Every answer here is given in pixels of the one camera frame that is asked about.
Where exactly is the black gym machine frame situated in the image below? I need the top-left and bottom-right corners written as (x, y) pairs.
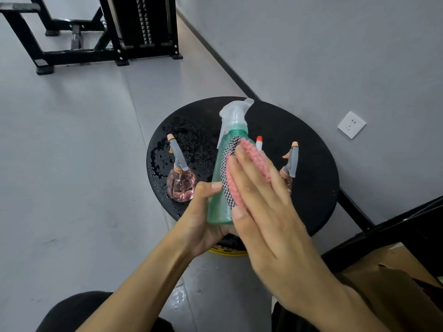
top-left (0, 0), bottom-right (183, 76)

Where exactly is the pink cloth with checkered edge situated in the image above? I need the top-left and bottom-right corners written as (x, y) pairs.
top-left (220, 136), bottom-right (272, 210)

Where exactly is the brown cardboard box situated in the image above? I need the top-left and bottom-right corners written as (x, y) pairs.
top-left (341, 242), bottom-right (443, 332)

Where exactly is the round black stool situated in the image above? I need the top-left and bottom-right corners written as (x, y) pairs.
top-left (146, 96), bottom-right (341, 257)

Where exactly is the green spray bottle white trigger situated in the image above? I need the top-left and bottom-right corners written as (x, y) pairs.
top-left (207, 98), bottom-right (257, 226)

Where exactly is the person's left leg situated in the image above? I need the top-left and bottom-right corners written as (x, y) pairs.
top-left (36, 290), bottom-right (174, 332)

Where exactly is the person's left hand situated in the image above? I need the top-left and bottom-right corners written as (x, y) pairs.
top-left (169, 181), bottom-right (239, 260)

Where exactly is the person's left forearm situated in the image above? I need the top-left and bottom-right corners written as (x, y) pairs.
top-left (77, 235), bottom-right (195, 332)

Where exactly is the person's right forearm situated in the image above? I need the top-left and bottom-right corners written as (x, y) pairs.
top-left (287, 283), bottom-right (393, 332)

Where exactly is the pink spray bottle grey trigger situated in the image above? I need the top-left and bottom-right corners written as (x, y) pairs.
top-left (166, 133), bottom-right (197, 203)
top-left (279, 141), bottom-right (299, 195)

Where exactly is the person's right hand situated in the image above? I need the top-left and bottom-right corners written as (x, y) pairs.
top-left (226, 144), bottom-right (348, 314)

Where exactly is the white wall socket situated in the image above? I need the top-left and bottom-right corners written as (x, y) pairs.
top-left (337, 111), bottom-right (367, 139)

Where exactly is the black metal furniture frame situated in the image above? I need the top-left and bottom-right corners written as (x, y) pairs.
top-left (321, 195), bottom-right (443, 274)

